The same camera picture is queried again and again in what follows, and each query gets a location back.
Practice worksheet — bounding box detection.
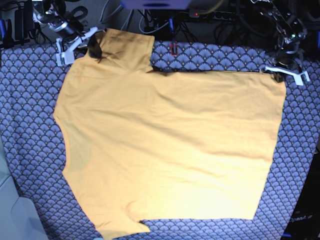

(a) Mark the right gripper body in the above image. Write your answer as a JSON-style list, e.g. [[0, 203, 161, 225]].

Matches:
[[48, 20, 77, 40]]

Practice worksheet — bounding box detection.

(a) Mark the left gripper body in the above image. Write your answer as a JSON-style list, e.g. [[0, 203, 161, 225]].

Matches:
[[271, 37, 304, 69]]

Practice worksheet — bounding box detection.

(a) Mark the yellow T-shirt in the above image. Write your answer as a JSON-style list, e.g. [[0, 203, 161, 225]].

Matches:
[[53, 29, 287, 240]]

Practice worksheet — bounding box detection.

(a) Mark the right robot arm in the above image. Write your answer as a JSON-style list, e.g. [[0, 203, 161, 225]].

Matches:
[[31, 0, 102, 66]]

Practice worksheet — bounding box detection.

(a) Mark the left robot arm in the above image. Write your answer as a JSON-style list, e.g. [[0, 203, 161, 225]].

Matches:
[[252, 0, 310, 86]]

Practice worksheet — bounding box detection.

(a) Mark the blue fan-pattern tablecloth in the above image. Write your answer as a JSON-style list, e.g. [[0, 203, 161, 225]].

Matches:
[[0, 41, 320, 240]]

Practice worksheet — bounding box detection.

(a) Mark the red black table clamp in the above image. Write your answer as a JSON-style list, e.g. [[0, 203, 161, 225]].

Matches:
[[170, 42, 178, 57]]

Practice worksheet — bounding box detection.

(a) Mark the black power strip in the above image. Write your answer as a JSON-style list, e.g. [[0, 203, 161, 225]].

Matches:
[[183, 9, 241, 23]]

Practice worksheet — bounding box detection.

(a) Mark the black OpenArm base box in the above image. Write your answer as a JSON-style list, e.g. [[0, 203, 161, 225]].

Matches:
[[281, 153, 320, 240]]

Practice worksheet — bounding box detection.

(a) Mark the white plastic bin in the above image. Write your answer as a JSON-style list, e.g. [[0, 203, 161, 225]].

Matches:
[[0, 145, 48, 240]]

